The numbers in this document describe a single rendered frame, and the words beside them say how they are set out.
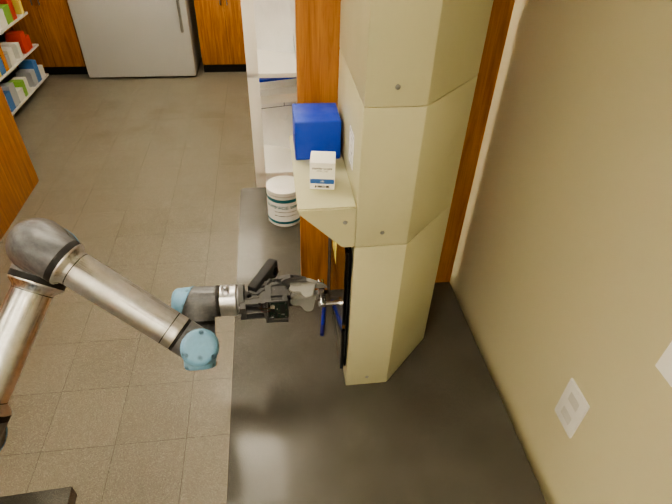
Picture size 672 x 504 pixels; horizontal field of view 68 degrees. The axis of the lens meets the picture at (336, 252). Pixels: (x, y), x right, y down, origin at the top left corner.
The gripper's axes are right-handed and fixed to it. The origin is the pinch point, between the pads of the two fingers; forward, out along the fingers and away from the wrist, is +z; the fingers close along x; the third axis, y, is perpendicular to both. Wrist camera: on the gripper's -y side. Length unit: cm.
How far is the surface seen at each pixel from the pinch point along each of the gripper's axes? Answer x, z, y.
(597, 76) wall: 54, 49, 7
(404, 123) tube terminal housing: 48, 13, 11
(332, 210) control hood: 30.5, 0.8, 10.8
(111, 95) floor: -120, -172, -432
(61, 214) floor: -120, -160, -217
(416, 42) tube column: 62, 13, 11
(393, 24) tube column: 64, 9, 11
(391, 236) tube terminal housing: 23.4, 13.1, 10.7
